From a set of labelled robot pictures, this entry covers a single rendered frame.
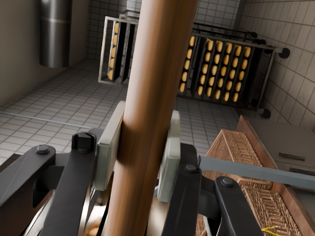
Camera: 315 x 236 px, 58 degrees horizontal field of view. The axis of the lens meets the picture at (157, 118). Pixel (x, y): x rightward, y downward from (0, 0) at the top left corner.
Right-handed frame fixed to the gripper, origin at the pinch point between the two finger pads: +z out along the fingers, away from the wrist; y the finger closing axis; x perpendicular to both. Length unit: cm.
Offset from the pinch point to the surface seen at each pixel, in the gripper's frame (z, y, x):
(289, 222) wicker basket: 69, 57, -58
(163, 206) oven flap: 127, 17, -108
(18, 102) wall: 245, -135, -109
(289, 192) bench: 81, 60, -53
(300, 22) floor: 264, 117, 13
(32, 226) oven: 93, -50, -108
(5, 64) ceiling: 238, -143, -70
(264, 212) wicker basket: 73, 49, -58
